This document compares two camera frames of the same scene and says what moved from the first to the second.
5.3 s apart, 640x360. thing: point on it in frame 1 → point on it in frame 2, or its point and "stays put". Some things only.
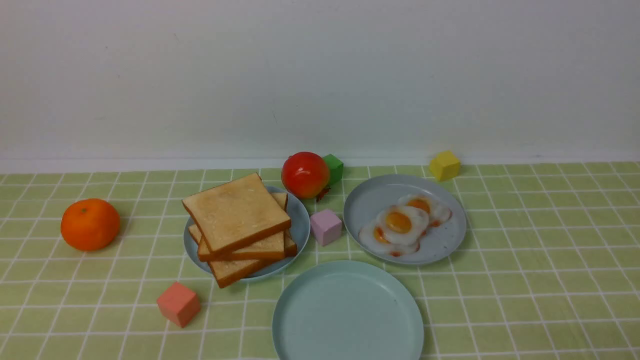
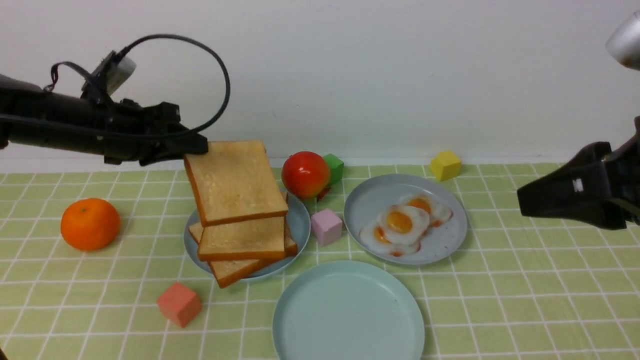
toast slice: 233,212 → 234,182
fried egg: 403,224 stays put
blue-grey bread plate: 300,222 stays put
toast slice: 273,244 stays put
